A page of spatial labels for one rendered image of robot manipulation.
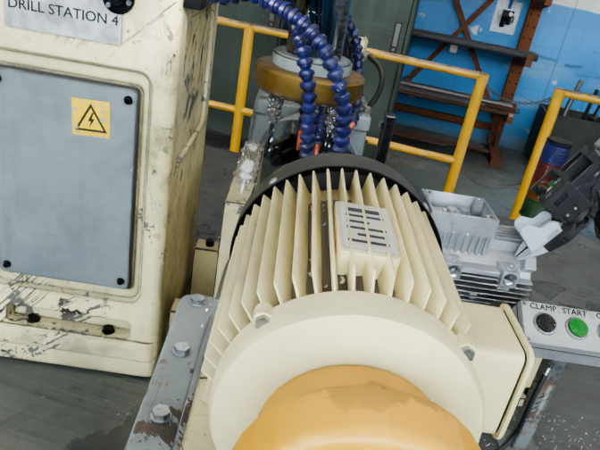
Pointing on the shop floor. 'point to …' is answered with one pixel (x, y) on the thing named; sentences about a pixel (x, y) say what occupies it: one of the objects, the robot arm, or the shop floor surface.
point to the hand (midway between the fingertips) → (525, 255)
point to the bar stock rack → (504, 110)
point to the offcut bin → (568, 126)
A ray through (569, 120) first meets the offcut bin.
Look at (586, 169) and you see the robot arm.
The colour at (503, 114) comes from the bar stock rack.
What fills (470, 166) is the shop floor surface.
